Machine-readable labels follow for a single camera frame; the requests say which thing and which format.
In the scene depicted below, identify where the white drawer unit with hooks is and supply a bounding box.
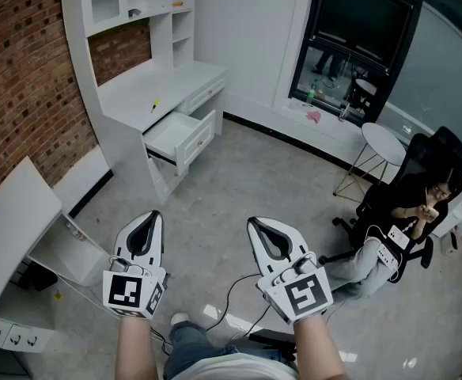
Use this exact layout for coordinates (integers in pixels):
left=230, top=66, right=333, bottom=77
left=0, top=316, right=55, bottom=351

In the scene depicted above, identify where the person's right forearm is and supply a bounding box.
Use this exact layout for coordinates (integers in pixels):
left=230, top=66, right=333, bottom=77
left=292, top=314, right=351, bottom=380

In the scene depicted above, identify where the white plain desk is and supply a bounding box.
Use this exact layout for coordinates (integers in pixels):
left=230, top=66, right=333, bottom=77
left=0, top=155, right=110, bottom=371

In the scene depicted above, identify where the black office chair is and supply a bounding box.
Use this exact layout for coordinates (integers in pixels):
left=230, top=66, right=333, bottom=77
left=318, top=126, right=462, bottom=283

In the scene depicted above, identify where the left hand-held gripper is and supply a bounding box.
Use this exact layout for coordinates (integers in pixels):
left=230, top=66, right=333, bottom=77
left=102, top=211, right=172, bottom=321

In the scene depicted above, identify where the white closed drawer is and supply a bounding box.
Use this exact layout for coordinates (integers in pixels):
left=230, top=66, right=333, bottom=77
left=183, top=74, right=227, bottom=115

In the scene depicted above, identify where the black chair base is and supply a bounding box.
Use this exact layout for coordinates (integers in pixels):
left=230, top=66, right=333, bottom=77
left=248, top=328, right=298, bottom=363

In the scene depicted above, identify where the black floor cable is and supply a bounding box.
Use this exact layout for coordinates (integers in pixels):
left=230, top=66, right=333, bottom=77
left=206, top=272, right=272, bottom=344

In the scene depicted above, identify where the white power strip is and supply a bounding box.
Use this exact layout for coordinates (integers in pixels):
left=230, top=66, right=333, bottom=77
left=375, top=243, right=401, bottom=270

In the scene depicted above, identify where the black framed window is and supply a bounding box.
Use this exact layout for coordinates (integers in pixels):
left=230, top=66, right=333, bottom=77
left=287, top=0, right=429, bottom=128

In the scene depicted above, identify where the black box under desk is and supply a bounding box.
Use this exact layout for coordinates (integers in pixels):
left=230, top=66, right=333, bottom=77
left=16, top=260, right=59, bottom=292

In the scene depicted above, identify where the person's jeans leg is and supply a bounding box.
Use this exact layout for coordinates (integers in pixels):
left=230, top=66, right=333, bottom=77
left=162, top=322, right=240, bottom=380

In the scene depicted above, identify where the white device with cable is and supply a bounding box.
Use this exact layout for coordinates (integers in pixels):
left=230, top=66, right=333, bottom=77
left=387, top=225, right=410, bottom=249

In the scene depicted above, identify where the white desk with hutch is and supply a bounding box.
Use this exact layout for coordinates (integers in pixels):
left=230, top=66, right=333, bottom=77
left=59, top=0, right=229, bottom=206

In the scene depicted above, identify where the person's left forearm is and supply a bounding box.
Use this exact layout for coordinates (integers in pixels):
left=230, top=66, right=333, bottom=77
left=114, top=315, right=157, bottom=380

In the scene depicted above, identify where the person's white shirt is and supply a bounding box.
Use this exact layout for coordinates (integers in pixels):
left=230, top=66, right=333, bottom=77
left=182, top=350, right=300, bottom=380

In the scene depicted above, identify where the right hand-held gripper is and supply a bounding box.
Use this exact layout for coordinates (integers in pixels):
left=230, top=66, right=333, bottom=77
left=247, top=217, right=334, bottom=325

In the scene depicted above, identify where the white drawer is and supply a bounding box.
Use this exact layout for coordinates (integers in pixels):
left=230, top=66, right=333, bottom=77
left=183, top=74, right=227, bottom=115
left=142, top=108, right=218, bottom=177

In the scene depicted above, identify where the round white side table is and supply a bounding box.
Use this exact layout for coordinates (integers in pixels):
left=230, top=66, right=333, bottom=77
left=332, top=122, right=408, bottom=204

